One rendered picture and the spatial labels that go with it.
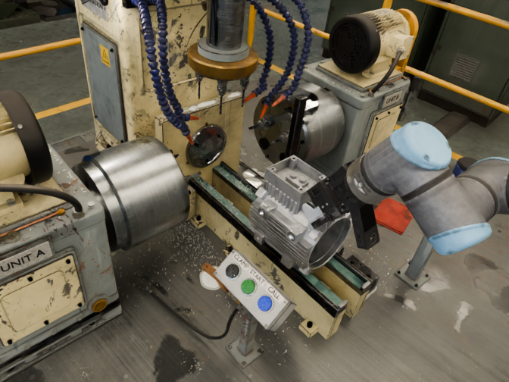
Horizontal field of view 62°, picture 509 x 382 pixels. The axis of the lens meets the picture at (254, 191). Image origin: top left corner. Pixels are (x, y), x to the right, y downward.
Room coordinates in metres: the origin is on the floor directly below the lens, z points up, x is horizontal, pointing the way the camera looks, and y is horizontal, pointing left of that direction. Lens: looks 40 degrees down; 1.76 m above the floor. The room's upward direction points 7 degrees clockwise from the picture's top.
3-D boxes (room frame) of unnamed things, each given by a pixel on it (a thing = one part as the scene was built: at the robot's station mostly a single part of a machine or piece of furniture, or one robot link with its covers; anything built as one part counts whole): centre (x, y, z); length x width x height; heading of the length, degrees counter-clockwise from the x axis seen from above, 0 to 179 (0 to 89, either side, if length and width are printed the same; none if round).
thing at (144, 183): (0.77, 0.34, 1.04); 0.37 x 0.25 x 0.25; 136
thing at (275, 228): (0.81, -0.13, 1.01); 0.20 x 0.19 x 0.19; 47
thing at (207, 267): (0.74, 0.03, 0.80); 0.21 x 0.05 x 0.01; 53
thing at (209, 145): (1.09, 0.16, 1.01); 0.15 x 0.02 x 0.15; 136
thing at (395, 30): (1.46, -0.37, 1.16); 0.33 x 0.26 x 0.42; 136
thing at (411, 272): (0.87, -0.50, 1.01); 0.08 x 0.08 x 0.42; 46
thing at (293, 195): (0.84, -0.10, 1.11); 0.12 x 0.11 x 0.07; 47
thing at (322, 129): (1.26, -0.13, 1.04); 0.41 x 0.25 x 0.25; 136
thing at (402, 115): (1.48, -0.49, 1.07); 0.08 x 0.07 x 0.20; 46
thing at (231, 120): (1.13, 0.21, 0.97); 0.30 x 0.11 x 0.34; 136
